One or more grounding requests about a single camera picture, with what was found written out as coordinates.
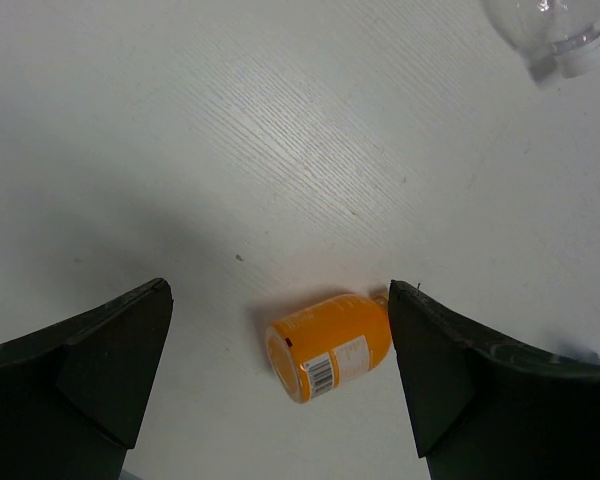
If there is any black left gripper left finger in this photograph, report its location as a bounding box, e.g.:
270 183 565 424
0 278 173 479

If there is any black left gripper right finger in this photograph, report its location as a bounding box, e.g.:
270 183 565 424
388 281 600 479

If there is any clear bottle near left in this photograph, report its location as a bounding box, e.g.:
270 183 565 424
481 0 600 87

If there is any orange juice bottle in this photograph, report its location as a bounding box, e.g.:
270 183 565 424
264 291 392 404

